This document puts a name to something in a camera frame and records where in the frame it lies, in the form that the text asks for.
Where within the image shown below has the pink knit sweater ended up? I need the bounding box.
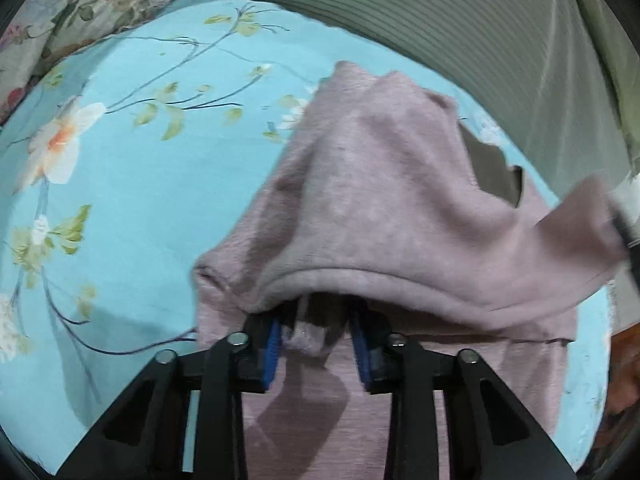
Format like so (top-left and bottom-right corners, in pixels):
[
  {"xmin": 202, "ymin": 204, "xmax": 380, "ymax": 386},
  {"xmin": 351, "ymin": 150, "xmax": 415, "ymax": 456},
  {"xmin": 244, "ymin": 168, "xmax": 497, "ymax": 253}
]
[{"xmin": 192, "ymin": 60, "xmax": 631, "ymax": 480}]

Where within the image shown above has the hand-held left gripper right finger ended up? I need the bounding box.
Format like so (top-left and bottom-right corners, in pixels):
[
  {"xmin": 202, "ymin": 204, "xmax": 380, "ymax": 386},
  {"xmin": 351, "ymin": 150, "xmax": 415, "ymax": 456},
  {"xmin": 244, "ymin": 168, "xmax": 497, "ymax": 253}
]
[{"xmin": 349, "ymin": 302, "xmax": 581, "ymax": 480}]

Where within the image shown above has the green striped pillow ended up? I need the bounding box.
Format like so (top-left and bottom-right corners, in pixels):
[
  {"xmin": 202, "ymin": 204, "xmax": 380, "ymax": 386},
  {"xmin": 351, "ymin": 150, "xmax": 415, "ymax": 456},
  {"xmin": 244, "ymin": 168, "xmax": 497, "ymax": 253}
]
[{"xmin": 145, "ymin": 0, "xmax": 640, "ymax": 221}]

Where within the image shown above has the blue floral bedsheet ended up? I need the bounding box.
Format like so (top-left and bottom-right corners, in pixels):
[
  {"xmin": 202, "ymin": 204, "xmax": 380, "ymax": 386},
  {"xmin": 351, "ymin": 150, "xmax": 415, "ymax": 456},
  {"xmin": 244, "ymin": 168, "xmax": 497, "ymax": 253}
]
[{"xmin": 0, "ymin": 2, "xmax": 616, "ymax": 476}]

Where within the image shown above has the floral ruffled pillow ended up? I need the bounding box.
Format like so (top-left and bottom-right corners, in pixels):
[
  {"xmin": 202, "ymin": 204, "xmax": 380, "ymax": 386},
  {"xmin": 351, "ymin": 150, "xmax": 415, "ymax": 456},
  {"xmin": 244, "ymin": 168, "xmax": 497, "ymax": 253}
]
[{"xmin": 0, "ymin": 0, "xmax": 176, "ymax": 126}]

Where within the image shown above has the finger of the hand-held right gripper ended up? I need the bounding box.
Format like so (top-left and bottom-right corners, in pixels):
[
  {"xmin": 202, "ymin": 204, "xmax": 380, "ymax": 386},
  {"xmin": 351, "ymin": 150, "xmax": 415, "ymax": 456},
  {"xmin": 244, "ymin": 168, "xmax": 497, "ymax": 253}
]
[{"xmin": 611, "ymin": 210, "xmax": 640, "ymax": 283}]

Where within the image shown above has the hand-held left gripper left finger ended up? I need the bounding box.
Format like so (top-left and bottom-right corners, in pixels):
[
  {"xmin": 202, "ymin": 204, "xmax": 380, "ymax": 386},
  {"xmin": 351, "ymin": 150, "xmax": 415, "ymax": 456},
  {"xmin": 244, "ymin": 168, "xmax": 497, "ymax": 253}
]
[{"xmin": 55, "ymin": 312, "xmax": 283, "ymax": 480}]

